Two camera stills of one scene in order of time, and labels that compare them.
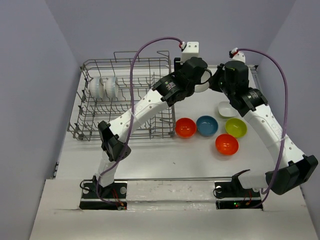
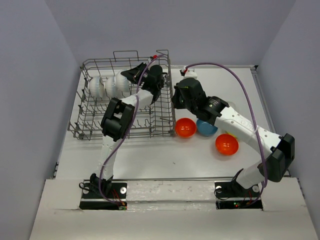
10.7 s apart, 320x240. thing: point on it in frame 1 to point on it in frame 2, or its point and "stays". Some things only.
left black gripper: (177, 66) to (133, 74)
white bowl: (110, 87) stays
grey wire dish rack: (105, 87) stays
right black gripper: (214, 79) to (176, 104)
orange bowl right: (226, 144) stays
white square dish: (226, 110) stays
